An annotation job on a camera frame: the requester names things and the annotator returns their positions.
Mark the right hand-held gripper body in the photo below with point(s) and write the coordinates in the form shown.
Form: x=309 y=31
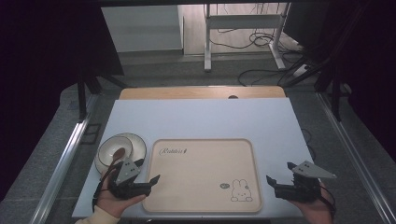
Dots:
x=306 y=183

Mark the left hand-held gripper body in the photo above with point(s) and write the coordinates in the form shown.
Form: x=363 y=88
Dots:
x=127 y=172

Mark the person's right hand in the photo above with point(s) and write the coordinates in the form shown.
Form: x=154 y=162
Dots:
x=314 y=211

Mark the person's left hand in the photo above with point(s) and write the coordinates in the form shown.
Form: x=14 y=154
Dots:
x=116 y=202

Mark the white plate with dark rim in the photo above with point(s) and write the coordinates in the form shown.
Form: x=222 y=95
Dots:
x=138 y=147

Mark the brown wooden spoon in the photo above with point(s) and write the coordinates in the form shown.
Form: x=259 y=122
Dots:
x=119 y=153

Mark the small white bowl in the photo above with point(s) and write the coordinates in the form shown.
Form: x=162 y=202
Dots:
x=112 y=149

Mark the beige tray with rabbit print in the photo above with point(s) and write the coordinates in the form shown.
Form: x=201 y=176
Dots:
x=202 y=174

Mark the white table mat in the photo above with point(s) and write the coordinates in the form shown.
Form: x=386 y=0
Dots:
x=202 y=119

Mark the wooden table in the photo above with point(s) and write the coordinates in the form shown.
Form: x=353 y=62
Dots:
x=186 y=92

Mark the black metal stand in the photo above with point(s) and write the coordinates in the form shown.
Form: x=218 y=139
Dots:
x=335 y=90
x=82 y=93

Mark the white power strip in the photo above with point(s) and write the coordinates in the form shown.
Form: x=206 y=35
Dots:
x=300 y=70

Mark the white panel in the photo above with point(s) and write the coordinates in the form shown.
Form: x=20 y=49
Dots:
x=141 y=29

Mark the metal floor rail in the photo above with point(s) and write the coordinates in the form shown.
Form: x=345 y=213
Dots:
x=355 y=149
x=67 y=149

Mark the white metal desk frame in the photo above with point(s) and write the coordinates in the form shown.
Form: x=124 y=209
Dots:
x=243 y=21

